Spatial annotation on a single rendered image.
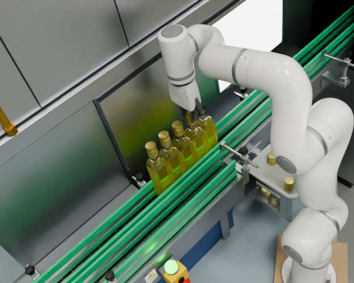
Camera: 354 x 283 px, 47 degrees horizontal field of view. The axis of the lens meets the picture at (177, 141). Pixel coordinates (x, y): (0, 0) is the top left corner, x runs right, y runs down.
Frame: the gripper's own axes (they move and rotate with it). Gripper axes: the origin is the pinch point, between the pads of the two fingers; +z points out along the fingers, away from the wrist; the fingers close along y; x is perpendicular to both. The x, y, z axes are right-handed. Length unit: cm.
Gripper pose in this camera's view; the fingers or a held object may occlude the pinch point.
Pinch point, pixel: (189, 113)
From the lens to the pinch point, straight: 134.5
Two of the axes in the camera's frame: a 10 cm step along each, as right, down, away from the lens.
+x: 7.1, -6.0, 3.7
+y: 6.8, 4.6, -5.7
